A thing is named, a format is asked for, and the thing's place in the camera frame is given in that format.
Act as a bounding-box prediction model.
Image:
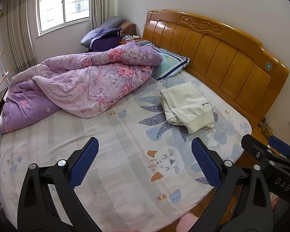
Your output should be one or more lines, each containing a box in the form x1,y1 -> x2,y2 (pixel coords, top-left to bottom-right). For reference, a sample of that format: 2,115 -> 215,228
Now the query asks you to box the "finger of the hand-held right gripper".
241,134 -> 275,168
268,135 -> 290,163

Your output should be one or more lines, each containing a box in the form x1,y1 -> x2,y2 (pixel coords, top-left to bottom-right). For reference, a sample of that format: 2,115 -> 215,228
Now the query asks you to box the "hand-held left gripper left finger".
17,137 -> 99,232

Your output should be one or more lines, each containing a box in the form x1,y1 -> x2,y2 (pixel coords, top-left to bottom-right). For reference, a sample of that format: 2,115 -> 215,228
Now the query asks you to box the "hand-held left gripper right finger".
191,137 -> 274,232

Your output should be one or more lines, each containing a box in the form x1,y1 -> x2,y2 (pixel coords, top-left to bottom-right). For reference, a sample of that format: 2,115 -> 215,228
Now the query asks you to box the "cream button-up shirt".
159,82 -> 215,134

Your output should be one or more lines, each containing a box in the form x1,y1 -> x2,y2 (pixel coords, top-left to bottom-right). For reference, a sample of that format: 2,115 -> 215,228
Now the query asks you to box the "wooden nightstand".
118,37 -> 142,46
252,117 -> 281,154

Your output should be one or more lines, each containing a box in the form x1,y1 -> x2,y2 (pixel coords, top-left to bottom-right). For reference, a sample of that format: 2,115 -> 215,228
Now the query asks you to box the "golden patterned box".
260,123 -> 274,136

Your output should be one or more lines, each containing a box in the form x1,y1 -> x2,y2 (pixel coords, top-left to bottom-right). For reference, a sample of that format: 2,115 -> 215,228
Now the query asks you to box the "printed bed sheet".
0,70 -> 253,232

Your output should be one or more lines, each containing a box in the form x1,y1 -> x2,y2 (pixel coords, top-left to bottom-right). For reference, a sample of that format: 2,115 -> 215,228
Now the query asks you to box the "person's leg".
178,212 -> 199,232

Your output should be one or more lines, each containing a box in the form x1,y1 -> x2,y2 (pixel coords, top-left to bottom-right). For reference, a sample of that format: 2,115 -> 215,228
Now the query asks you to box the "purple floral quilt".
0,41 -> 163,134

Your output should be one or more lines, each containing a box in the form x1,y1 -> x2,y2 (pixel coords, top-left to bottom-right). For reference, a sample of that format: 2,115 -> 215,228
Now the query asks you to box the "teal striped pillow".
153,43 -> 191,81

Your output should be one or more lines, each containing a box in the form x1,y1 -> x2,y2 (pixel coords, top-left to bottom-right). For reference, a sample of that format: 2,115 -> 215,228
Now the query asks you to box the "wooden drying rack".
0,51 -> 12,102

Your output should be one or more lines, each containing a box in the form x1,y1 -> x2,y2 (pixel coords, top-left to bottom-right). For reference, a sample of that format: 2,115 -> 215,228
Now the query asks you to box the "dark purple cloth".
89,28 -> 123,52

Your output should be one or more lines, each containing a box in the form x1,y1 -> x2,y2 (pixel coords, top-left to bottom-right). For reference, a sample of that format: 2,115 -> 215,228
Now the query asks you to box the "brown cloth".
121,22 -> 137,38

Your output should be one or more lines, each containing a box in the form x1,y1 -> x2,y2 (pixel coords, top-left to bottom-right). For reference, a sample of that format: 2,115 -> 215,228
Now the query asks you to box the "grey pillow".
80,16 -> 126,46

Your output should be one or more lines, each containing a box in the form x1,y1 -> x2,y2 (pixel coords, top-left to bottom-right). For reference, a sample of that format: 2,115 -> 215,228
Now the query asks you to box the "beige curtain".
88,0 -> 120,31
2,0 -> 38,74

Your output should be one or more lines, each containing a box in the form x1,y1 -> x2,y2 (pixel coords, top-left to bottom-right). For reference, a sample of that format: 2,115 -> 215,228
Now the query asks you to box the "window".
37,0 -> 91,35

